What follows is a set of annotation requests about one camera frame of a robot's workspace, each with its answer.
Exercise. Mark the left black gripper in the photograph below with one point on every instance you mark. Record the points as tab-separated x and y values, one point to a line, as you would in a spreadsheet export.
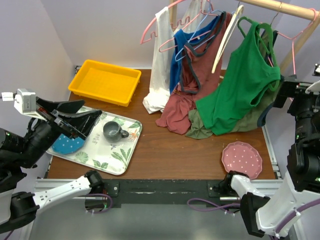
80	123

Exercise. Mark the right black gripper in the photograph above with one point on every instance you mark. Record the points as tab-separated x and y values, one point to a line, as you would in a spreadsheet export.
292	88

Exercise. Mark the bright green tank top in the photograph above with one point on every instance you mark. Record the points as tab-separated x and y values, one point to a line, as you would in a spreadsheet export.
248	76

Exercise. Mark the green plastic hanger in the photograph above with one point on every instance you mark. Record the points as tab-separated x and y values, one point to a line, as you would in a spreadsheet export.
267	44

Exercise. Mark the olive green tank top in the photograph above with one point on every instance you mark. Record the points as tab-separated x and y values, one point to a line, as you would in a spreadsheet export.
255	118

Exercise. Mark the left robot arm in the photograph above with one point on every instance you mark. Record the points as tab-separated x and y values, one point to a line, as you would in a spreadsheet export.
17	209

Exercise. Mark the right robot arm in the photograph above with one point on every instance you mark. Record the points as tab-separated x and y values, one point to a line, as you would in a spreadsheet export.
300	189

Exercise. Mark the pink hanger right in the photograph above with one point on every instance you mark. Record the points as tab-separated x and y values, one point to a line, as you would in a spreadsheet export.
300	25

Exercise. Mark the rust red tank top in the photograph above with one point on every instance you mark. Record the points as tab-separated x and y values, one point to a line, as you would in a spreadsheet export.
196	79

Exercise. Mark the cream wooden hanger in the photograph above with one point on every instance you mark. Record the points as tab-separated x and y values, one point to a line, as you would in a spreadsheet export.
228	32

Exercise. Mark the blue tank top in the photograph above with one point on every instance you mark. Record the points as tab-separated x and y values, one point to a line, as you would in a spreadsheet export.
175	71

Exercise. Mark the white tank top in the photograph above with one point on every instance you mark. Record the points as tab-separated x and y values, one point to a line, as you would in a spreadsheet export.
159	86

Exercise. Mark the blue dotted plate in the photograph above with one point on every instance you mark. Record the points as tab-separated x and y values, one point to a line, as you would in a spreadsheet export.
65	145

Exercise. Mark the grey ceramic mug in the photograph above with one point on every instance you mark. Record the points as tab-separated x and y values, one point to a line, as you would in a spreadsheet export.
113	132

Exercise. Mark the yellow plastic bin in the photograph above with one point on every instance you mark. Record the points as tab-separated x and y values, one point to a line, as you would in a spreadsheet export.
105	82

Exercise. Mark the floral serving tray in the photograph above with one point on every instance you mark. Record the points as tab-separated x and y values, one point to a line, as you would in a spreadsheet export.
99	154

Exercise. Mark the pink dotted plate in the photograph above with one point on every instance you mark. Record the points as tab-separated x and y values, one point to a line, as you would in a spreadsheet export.
242	157

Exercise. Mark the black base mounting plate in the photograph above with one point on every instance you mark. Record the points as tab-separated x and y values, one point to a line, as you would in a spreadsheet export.
166	192

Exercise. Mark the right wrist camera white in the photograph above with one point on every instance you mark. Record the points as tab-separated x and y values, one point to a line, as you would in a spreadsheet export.
315	87

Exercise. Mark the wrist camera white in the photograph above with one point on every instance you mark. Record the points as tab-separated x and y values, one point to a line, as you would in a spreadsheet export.
315	87
24	102

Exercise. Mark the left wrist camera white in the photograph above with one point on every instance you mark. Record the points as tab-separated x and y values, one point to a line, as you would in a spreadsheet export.
24	102

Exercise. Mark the wooden clothes rail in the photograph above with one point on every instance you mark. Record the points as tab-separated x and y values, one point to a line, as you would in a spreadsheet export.
297	41

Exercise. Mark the small pink wire hanger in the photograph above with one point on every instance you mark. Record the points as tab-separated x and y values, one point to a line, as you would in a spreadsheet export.
172	41

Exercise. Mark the light blue wire hanger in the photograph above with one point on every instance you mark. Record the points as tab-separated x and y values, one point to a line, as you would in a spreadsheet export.
216	14

